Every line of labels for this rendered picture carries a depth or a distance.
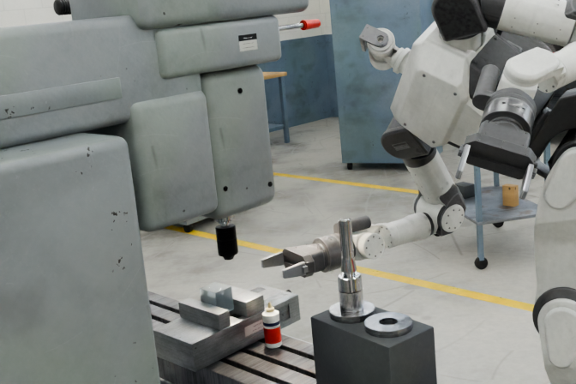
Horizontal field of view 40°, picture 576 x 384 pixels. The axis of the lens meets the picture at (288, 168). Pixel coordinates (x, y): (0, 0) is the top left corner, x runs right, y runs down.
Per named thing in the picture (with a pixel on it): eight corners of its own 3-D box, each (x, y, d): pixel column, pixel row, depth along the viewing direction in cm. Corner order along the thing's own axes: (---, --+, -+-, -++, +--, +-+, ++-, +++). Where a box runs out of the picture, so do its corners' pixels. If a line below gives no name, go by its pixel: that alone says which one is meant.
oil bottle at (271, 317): (273, 339, 194) (269, 297, 192) (285, 344, 191) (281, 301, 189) (261, 345, 191) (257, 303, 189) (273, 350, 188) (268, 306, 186)
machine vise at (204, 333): (261, 308, 215) (256, 269, 213) (301, 320, 205) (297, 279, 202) (155, 357, 191) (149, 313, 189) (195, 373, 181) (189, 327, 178)
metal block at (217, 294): (218, 304, 198) (215, 281, 197) (234, 309, 194) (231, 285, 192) (201, 311, 194) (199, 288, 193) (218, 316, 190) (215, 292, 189)
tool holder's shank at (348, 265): (344, 279, 154) (339, 223, 151) (339, 273, 157) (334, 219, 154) (359, 275, 154) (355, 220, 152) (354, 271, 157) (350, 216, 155)
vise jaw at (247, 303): (225, 297, 205) (223, 283, 205) (265, 309, 195) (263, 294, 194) (207, 305, 201) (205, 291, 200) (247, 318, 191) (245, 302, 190)
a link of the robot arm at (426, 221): (381, 240, 215) (435, 223, 224) (405, 255, 207) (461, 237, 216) (381, 204, 211) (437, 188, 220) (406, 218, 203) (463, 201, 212)
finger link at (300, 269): (281, 267, 188) (303, 261, 191) (283, 280, 189) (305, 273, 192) (285, 269, 187) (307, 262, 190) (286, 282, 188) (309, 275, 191)
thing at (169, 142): (153, 198, 185) (139, 87, 180) (222, 211, 168) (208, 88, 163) (82, 219, 172) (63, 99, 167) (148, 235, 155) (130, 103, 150)
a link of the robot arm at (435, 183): (446, 193, 225) (416, 137, 213) (478, 209, 215) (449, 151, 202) (417, 221, 223) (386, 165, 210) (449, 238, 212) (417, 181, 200)
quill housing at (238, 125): (223, 193, 197) (208, 63, 191) (282, 202, 183) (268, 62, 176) (160, 212, 185) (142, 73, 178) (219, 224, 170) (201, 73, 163)
